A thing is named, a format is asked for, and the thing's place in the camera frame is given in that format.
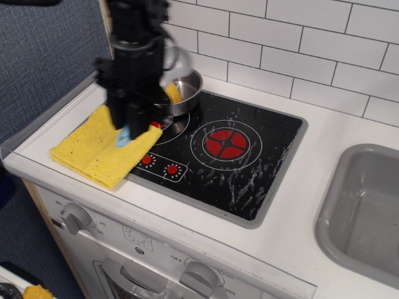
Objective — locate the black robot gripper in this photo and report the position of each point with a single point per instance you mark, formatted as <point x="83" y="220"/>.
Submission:
<point x="132" y="76"/>

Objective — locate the grey ladle with blue handle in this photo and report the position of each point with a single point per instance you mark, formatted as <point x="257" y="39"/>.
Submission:
<point x="176" y="63"/>

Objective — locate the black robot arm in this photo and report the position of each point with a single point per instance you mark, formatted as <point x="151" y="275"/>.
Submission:
<point x="137" y="22"/>

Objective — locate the yellow toy corn cob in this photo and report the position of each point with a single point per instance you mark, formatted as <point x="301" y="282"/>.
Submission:
<point x="172" y="92"/>

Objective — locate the yellow folded cloth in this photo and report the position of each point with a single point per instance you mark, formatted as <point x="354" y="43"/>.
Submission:
<point x="92" y="151"/>

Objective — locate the red left stove knob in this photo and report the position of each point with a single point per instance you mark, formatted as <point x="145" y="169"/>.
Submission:
<point x="147" y="160"/>

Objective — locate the red stove knob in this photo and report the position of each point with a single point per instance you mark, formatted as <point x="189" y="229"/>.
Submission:
<point x="147" y="160"/>
<point x="172" y="169"/>

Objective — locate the stainless steel pot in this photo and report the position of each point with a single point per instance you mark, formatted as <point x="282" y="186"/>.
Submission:
<point x="189" y="88"/>

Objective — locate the red right stove knob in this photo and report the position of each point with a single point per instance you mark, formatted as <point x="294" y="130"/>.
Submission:
<point x="172" y="169"/>

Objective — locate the black toy stovetop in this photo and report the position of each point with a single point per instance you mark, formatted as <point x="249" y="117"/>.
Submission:
<point x="231" y="157"/>

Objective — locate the grey left oven knob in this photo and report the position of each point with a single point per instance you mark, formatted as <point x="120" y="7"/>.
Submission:
<point x="75" y="218"/>

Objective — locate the grey oven knob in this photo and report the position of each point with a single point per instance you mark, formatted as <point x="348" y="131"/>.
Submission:
<point x="75" y="218"/>
<point x="200" y="279"/>

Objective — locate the white toy oven door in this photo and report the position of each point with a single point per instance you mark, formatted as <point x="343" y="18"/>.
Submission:
<point x="131" y="280"/>

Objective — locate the grey right oven knob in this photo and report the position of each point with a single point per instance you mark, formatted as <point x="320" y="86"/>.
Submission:
<point x="200" y="279"/>

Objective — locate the yellow object bottom left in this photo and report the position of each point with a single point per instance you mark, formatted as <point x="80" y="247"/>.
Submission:
<point x="36" y="292"/>

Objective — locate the grey sink basin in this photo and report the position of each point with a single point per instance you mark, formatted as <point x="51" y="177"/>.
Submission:
<point x="357" y="227"/>

